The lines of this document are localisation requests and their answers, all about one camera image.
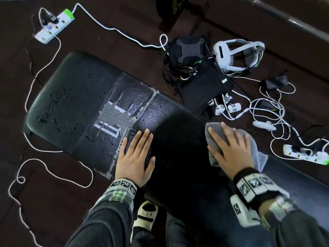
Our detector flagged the person's left hand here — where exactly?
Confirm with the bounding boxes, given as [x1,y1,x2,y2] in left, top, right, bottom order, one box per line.
[115,128,156,188]

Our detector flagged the person's right hand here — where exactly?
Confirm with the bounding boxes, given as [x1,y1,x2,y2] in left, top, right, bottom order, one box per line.
[207,122,254,180]

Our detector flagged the grey cleaning cloth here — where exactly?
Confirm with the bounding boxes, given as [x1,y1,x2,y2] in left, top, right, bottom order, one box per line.
[205,122,269,173]

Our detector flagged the black bench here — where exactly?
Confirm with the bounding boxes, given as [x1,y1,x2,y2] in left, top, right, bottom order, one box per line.
[23,50,329,229]

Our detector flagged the person's left forearm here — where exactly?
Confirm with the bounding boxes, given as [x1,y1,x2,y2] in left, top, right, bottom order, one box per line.
[64,194,135,247]

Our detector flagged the person's right forearm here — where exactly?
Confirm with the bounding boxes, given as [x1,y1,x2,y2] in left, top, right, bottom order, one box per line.
[258,197,329,247]

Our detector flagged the person's dark trousers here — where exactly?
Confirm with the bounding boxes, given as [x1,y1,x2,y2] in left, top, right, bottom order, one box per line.
[131,213,196,247]

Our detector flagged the left marker wristband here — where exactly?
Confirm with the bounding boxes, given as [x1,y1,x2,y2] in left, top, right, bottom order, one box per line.
[107,178,144,211]

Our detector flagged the marker wristband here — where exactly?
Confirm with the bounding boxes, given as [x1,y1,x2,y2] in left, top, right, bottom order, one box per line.
[233,167,290,211]
[107,178,144,211]

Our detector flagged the right marker wristband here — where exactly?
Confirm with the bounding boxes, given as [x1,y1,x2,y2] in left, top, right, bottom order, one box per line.
[233,167,290,211]

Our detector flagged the white handheld controller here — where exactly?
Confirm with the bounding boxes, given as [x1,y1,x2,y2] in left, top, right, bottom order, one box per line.
[252,120,277,131]

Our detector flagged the cream foam slipper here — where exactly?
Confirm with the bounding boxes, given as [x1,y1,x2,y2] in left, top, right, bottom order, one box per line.
[130,201,159,242]

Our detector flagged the flat black battery pack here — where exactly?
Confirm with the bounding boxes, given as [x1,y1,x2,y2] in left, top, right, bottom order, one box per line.
[256,100,278,111]

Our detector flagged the white power strip green end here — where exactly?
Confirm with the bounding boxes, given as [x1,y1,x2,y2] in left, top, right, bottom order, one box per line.
[35,9,75,45]
[282,144,329,166]

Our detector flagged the black power adapter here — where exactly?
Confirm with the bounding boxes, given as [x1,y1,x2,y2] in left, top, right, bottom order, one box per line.
[261,75,288,90]

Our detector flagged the white headset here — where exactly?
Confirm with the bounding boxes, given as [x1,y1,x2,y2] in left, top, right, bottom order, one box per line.
[212,39,265,74]

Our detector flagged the steel barbell bar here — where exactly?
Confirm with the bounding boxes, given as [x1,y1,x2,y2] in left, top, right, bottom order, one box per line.
[241,0,329,43]

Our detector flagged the black yellow print weight plate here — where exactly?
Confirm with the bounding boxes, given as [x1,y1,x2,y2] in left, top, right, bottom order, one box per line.
[155,0,191,23]

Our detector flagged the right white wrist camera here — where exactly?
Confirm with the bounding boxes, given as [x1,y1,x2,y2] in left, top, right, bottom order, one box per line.
[230,194,260,228]

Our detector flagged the tangle of white cables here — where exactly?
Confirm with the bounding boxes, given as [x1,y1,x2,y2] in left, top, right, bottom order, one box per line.
[213,75,329,161]

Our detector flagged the black head-mount device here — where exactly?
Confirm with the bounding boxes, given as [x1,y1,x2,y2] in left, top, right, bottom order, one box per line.
[163,34,234,114]

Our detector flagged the thick white cord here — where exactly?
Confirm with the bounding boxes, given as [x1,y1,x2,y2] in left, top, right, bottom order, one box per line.
[8,7,94,247]

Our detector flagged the long white cable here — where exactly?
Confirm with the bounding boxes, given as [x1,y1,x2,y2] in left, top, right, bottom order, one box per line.
[72,3,169,51]

